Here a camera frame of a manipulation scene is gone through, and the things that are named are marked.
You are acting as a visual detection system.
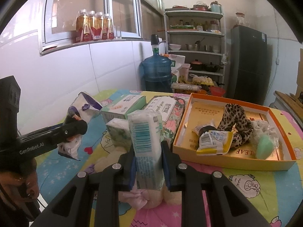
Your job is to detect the white purple tissue pack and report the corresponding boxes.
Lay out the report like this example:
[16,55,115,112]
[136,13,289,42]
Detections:
[58,92,102,160]

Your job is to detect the white blue cotton pad pack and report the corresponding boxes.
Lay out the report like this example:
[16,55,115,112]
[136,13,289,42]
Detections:
[128,110,164,191]

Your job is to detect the leopard print scrunchie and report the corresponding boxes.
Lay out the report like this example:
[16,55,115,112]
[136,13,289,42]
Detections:
[217,103,253,149]

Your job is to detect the cream floral scrunchie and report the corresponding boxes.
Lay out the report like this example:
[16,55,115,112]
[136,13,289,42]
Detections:
[250,120,279,148]

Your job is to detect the mint green sponge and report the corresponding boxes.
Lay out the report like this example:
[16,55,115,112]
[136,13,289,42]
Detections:
[251,135,279,160]

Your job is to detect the beige plush bear toy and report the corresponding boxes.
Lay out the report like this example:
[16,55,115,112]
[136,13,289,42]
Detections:
[94,147,182,210]

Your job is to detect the floral wet wipes pack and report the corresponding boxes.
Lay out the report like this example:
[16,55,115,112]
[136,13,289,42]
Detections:
[145,95,189,147]

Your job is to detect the white green tissue box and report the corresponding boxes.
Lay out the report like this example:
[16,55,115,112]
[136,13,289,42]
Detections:
[101,94,146,123]

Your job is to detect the orange shallow cardboard box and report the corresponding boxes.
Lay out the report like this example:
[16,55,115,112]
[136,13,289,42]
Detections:
[173,93,297,171]

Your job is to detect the orange plastic basin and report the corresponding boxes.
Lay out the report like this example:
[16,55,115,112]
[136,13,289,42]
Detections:
[209,86,226,97]

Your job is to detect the egg tray in bag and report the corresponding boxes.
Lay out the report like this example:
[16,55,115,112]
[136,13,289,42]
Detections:
[190,74,214,86]

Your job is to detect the pink plastic container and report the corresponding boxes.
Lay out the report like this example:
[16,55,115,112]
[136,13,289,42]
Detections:
[179,63,191,81]

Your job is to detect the blue water jug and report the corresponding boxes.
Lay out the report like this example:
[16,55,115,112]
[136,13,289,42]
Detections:
[142,45,172,93]

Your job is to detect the red lidded black pot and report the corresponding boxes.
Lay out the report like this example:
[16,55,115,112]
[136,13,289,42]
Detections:
[190,59,204,71]

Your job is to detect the white sack bag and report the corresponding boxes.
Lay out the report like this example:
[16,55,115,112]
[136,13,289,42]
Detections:
[162,54,185,81]

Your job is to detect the black wok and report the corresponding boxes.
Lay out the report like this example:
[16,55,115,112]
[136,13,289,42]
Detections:
[204,63,223,72]

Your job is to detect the colourful cartoon bed sheet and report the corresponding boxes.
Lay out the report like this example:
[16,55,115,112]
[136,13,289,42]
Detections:
[35,89,303,227]

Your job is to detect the pack of orange drink bottles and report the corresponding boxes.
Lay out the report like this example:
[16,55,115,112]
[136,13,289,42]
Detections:
[76,9,115,43]

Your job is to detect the white ceramic bowl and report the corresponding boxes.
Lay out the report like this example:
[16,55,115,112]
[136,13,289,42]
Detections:
[169,44,182,51]

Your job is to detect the black water pump dispenser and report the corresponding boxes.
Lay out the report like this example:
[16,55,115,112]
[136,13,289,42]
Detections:
[151,34,159,49]

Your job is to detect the white metal shelf rack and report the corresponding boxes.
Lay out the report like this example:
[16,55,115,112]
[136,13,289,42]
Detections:
[164,4,227,85]

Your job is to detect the wooden cutting board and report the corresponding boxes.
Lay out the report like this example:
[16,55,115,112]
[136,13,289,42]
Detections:
[274,91,302,126]

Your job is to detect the dark grey refrigerator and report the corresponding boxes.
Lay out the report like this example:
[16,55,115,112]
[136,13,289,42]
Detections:
[226,25,271,105]

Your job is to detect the aluminium sliding window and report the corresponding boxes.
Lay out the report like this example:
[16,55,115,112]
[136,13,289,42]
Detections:
[41,0,143,48]

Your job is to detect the brown cardboard sheet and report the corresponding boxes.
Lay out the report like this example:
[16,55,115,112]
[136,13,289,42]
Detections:
[295,48,303,97]

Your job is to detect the glass jar red lid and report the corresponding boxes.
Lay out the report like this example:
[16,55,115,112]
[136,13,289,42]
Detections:
[234,12,245,27]

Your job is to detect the teal enamel pot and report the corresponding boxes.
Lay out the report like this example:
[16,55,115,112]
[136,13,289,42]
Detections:
[210,1,223,14]

